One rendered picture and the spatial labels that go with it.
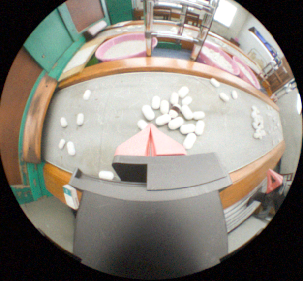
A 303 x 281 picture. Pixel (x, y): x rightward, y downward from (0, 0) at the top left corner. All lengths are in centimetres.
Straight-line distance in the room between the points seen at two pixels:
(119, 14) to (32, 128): 274
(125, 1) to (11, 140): 279
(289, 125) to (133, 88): 500
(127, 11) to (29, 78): 257
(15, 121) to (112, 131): 37
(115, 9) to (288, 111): 610
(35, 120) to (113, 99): 28
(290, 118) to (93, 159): 510
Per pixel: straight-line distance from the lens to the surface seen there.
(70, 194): 28
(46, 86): 41
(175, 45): 58
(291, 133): 497
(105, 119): 24
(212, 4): 31
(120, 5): 283
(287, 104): 500
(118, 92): 26
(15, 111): 42
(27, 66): 47
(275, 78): 522
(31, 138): 37
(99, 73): 32
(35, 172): 45
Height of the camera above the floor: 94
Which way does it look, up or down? 76 degrees down
